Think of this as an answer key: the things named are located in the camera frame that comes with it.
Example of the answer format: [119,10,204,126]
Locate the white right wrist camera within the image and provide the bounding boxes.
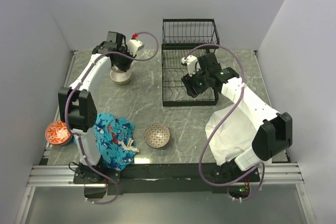
[181,55,201,76]

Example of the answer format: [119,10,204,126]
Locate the grey floral patterned bowl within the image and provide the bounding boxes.
[110,67,132,86]

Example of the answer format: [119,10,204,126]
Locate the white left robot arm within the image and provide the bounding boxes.
[58,31,143,183]

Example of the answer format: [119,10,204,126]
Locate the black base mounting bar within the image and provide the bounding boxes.
[68,163,260,199]

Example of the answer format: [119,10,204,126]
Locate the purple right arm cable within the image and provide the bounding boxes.
[183,43,265,204]

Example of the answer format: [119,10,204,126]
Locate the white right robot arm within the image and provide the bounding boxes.
[181,53,292,181]

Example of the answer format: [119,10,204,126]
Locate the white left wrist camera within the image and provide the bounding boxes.
[127,33,144,58]

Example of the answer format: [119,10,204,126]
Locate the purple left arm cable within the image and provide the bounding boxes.
[64,31,160,206]

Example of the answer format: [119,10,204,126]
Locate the blue shark print shorts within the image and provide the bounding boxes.
[73,112,141,172]

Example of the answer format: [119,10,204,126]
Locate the black wire dish rack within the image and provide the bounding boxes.
[161,18,219,107]

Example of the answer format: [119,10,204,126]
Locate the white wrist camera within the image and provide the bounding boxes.
[181,55,201,76]
[127,33,144,58]

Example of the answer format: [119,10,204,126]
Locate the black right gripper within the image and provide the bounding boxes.
[181,65,209,99]

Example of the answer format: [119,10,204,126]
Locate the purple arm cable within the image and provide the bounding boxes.
[183,43,265,204]
[64,31,160,206]

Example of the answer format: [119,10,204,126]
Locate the orange floral patterned bowl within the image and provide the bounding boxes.
[45,120,72,146]

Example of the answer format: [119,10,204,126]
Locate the white cloth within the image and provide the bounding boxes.
[209,108,257,166]

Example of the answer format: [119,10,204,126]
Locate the red geometric patterned bowl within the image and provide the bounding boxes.
[144,123,171,149]

